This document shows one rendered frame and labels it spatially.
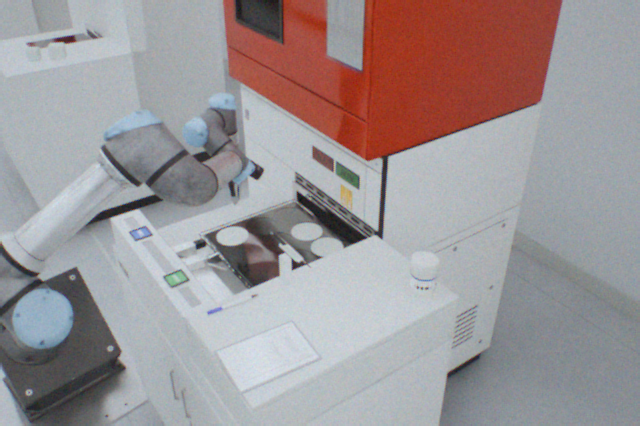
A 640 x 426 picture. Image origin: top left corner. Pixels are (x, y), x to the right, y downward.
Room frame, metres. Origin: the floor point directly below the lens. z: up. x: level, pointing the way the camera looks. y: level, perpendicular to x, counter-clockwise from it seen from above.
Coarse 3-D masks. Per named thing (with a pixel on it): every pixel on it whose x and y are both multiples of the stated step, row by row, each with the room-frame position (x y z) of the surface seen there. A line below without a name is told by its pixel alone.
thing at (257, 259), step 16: (288, 208) 1.73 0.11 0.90; (304, 208) 1.73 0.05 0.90; (240, 224) 1.63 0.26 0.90; (256, 224) 1.63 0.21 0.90; (272, 224) 1.63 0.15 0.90; (288, 224) 1.63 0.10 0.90; (320, 224) 1.63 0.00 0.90; (256, 240) 1.54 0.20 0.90; (272, 240) 1.54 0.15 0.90; (288, 240) 1.54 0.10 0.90; (304, 240) 1.54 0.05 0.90; (240, 256) 1.46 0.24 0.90; (256, 256) 1.46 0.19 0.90; (272, 256) 1.46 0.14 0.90; (304, 256) 1.46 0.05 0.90; (320, 256) 1.46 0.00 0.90; (240, 272) 1.38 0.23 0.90; (256, 272) 1.38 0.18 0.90; (272, 272) 1.38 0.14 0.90
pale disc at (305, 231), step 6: (294, 228) 1.61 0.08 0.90; (300, 228) 1.61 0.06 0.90; (306, 228) 1.61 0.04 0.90; (312, 228) 1.61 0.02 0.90; (318, 228) 1.61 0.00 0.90; (294, 234) 1.57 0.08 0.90; (300, 234) 1.57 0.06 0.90; (306, 234) 1.57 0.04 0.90; (312, 234) 1.57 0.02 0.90; (318, 234) 1.57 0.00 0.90
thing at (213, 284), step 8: (192, 272) 1.41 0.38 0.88; (200, 272) 1.41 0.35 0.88; (208, 272) 1.41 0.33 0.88; (200, 280) 1.37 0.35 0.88; (208, 280) 1.37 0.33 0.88; (216, 280) 1.37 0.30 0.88; (208, 288) 1.33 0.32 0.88; (216, 288) 1.33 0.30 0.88; (224, 288) 1.33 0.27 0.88; (216, 296) 1.30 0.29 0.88; (224, 296) 1.30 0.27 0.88
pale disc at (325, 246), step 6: (318, 240) 1.54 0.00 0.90; (324, 240) 1.54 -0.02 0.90; (330, 240) 1.54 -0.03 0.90; (336, 240) 1.54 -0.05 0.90; (312, 246) 1.51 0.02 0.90; (318, 246) 1.51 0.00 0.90; (324, 246) 1.51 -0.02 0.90; (330, 246) 1.51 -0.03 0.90; (336, 246) 1.51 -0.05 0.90; (342, 246) 1.51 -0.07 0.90; (318, 252) 1.48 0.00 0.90; (324, 252) 1.48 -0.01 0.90; (330, 252) 1.48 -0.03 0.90
